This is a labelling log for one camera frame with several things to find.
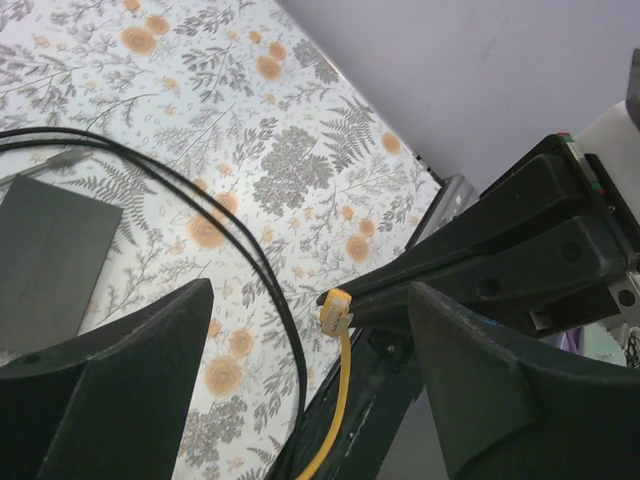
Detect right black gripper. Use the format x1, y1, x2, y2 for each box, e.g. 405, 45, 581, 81
349, 134, 639, 338

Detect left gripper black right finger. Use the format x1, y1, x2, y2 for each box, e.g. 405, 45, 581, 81
408, 283, 639, 479

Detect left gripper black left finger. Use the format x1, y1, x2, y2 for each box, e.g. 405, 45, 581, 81
1, 279, 214, 479

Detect black network switch box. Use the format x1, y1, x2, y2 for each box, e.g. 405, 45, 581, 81
1, 176, 122, 354

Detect yellow ethernet cable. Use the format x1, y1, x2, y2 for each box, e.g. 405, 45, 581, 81
294, 288, 354, 480

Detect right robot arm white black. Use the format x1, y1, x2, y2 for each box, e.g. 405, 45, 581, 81
342, 66, 639, 338

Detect floral tablecloth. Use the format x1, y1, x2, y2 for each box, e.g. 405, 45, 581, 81
1, 1, 439, 479

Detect grey flat cable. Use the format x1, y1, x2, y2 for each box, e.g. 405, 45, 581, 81
0, 149, 94, 187

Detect black cable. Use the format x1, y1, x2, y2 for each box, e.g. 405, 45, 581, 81
0, 127, 309, 480

